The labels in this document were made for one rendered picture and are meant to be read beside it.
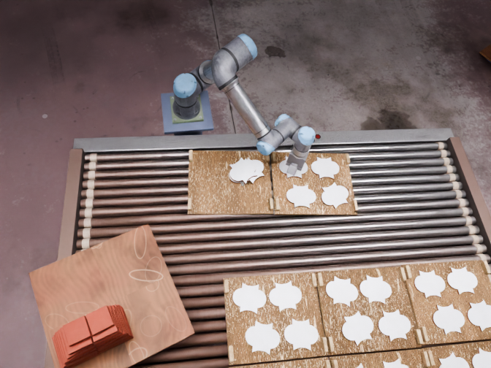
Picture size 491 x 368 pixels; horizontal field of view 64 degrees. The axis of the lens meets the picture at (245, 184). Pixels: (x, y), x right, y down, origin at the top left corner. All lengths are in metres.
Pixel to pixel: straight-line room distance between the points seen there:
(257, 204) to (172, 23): 2.53
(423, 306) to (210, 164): 1.19
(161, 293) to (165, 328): 0.14
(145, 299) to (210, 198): 0.57
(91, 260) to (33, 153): 1.74
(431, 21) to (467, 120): 1.24
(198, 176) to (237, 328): 0.74
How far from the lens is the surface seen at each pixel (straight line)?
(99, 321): 1.38
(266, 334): 1.74
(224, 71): 1.68
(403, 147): 2.34
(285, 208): 1.92
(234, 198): 1.90
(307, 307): 1.80
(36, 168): 3.29
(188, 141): 2.08
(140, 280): 1.69
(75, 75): 3.73
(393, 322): 1.91
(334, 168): 2.07
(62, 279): 1.76
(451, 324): 2.03
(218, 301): 1.77
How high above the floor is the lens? 2.66
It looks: 63 degrees down
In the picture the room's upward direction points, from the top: 12 degrees clockwise
